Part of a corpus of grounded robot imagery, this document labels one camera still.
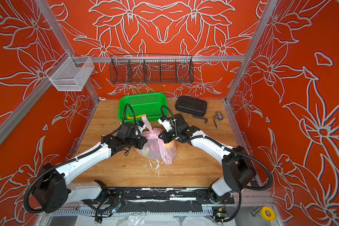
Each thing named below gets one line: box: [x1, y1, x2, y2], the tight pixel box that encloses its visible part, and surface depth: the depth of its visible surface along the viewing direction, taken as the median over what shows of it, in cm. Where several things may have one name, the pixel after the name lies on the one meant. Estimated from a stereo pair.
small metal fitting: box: [213, 111, 224, 121], surface depth 108 cm
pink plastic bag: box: [135, 114, 177, 165], surface depth 82 cm
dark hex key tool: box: [192, 114, 209, 124], surface depth 109 cm
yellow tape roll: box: [259, 206, 276, 222], surface depth 69 cm
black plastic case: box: [175, 95, 208, 117], surface depth 109 cm
